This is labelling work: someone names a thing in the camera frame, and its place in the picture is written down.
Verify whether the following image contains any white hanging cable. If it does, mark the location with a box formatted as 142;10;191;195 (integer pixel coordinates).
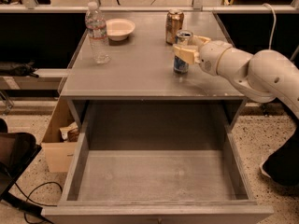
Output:
263;3;278;51

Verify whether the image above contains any black chair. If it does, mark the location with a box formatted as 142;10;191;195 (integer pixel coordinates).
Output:
0;119;43;203

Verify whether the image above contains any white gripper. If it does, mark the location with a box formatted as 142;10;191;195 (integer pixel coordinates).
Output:
173;35;233;76

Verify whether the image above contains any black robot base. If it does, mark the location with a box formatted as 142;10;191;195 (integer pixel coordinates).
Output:
260;106;299;186

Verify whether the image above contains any black floor cable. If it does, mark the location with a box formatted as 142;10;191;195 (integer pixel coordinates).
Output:
12;180;64;224

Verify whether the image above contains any cardboard box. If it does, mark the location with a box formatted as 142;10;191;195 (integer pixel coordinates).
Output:
41;99;77;173

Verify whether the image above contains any white ceramic bowl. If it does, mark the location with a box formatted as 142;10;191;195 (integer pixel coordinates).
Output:
107;19;135;41

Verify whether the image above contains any brown gold soda can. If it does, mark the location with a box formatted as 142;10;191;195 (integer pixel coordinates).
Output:
165;8;184;44

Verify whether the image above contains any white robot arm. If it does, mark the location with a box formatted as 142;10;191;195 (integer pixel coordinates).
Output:
173;36;299;118

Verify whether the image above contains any silver blue redbull can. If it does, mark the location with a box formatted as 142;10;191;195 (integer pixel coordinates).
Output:
173;30;194;74

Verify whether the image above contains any crumpled bag in box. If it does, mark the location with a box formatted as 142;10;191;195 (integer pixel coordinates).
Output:
60;122;79;142

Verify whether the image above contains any clear plastic water bottle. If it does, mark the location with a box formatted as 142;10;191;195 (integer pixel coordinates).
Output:
85;1;110;64

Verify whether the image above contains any open grey top drawer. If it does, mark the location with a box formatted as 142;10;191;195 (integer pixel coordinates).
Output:
43;102;273;224

